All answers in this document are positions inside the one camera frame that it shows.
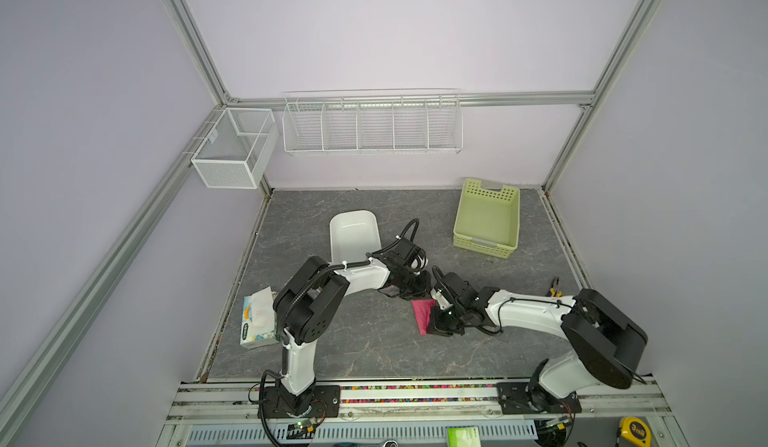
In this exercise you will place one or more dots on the white wire shelf basket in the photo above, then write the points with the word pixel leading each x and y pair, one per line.
pixel 387 121

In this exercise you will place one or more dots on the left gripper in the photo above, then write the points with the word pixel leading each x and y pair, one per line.
pixel 423 289

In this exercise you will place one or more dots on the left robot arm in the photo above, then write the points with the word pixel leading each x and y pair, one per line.
pixel 308 303

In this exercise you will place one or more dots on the white plastic tub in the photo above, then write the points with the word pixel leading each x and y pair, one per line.
pixel 353 235

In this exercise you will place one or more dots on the pink paper napkin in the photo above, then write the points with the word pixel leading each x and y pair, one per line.
pixel 422 313

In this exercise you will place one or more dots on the white mesh box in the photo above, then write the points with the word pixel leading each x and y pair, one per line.
pixel 236 150

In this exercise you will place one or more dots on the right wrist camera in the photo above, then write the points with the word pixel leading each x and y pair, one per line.
pixel 441 301

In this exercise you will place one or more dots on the green box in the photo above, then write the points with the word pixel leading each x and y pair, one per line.
pixel 465 436

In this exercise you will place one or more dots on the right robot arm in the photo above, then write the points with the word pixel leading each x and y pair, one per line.
pixel 606 346

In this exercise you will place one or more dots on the yellow tape measure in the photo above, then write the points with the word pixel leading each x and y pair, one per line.
pixel 634 432

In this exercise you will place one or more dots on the yellow blue tool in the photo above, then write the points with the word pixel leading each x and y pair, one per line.
pixel 554 290

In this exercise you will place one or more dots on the tissue pack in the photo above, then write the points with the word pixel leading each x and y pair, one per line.
pixel 258 320

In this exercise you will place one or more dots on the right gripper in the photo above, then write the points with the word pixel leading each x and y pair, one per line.
pixel 435 326

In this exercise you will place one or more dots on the green plastic basket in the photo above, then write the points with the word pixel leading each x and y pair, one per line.
pixel 488 218

